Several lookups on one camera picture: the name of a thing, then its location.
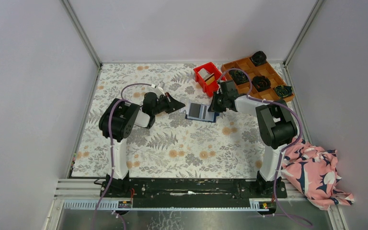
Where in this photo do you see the red plastic bin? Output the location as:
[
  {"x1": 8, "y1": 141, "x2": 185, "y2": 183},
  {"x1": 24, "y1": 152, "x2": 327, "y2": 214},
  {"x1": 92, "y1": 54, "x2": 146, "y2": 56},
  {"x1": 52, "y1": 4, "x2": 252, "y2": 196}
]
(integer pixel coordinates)
[{"x1": 193, "y1": 62, "x2": 222, "y2": 97}]

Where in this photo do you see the navy blue card holder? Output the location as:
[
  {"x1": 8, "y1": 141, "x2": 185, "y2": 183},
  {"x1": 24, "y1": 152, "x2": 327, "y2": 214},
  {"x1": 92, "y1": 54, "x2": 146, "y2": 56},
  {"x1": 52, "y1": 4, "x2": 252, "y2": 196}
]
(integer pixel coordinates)
[{"x1": 185, "y1": 103, "x2": 219, "y2": 123}]

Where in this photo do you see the wooden compartment tray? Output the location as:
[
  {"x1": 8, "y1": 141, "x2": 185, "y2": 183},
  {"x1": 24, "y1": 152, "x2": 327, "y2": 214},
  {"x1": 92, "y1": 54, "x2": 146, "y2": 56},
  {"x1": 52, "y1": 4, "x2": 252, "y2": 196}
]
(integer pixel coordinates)
[{"x1": 221, "y1": 54, "x2": 295, "y2": 103}]

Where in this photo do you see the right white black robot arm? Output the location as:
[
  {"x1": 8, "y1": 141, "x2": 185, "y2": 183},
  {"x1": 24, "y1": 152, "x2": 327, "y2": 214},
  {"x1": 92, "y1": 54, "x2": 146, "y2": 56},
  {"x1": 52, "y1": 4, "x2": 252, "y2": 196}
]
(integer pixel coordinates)
[{"x1": 208, "y1": 80, "x2": 298, "y2": 197}]

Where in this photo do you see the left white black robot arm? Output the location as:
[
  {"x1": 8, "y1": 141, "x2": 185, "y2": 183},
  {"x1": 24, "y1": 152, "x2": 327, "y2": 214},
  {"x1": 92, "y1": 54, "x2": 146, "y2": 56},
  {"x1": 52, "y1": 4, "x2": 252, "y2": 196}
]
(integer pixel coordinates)
[{"x1": 99, "y1": 92, "x2": 185, "y2": 197}]

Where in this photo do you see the gold card in bin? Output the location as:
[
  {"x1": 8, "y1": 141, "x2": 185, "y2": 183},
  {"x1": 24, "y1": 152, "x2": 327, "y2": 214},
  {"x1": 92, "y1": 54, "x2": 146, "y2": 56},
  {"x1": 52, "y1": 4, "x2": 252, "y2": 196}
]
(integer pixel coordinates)
[{"x1": 204, "y1": 73, "x2": 215, "y2": 85}]

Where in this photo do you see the stack of silver cards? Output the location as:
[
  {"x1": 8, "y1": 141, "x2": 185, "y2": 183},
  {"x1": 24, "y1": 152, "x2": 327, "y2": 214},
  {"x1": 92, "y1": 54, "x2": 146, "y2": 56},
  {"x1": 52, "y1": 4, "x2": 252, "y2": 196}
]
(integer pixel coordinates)
[{"x1": 198, "y1": 68, "x2": 211, "y2": 80}]

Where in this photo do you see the rolled green tie bottom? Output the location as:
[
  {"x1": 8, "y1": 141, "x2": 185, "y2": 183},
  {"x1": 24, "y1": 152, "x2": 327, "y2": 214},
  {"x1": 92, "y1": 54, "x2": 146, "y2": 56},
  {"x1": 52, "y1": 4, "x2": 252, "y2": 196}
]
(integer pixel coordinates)
[{"x1": 229, "y1": 69, "x2": 249, "y2": 85}]

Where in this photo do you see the rolled dark tie centre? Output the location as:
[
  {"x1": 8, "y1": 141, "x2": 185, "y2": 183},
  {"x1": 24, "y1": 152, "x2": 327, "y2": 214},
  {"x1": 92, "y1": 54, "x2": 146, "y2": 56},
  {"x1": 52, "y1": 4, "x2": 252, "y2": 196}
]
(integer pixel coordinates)
[{"x1": 252, "y1": 76, "x2": 271, "y2": 92}]

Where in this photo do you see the rolled dark tie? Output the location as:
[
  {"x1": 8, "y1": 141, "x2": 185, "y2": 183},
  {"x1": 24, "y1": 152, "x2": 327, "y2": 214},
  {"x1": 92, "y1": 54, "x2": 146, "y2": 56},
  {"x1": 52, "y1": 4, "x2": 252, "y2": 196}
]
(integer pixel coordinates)
[
  {"x1": 250, "y1": 51, "x2": 267, "y2": 67},
  {"x1": 252, "y1": 76, "x2": 271, "y2": 92}
]

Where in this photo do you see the rolled dark tie top left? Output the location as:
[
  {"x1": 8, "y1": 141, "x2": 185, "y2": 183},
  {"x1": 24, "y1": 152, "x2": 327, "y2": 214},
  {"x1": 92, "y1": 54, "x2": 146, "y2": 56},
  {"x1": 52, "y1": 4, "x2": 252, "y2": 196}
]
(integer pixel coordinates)
[{"x1": 250, "y1": 51, "x2": 267, "y2": 67}]

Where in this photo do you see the pink floral cloth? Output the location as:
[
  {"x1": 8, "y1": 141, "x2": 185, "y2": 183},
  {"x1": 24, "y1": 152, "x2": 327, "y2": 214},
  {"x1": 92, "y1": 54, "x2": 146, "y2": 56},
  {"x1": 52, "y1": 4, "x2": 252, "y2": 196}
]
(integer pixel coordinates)
[{"x1": 281, "y1": 139, "x2": 355, "y2": 210}]

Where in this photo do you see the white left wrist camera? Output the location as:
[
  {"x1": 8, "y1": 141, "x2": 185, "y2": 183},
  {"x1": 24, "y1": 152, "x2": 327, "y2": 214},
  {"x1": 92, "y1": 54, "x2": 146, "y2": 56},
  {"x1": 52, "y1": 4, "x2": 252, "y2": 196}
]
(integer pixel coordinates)
[{"x1": 150, "y1": 81, "x2": 166, "y2": 96}]

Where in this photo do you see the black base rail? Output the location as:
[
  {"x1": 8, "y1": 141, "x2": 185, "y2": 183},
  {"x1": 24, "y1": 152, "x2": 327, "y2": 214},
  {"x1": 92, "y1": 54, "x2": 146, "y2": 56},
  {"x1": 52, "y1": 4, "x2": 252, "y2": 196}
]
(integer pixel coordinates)
[{"x1": 100, "y1": 177, "x2": 287, "y2": 209}]

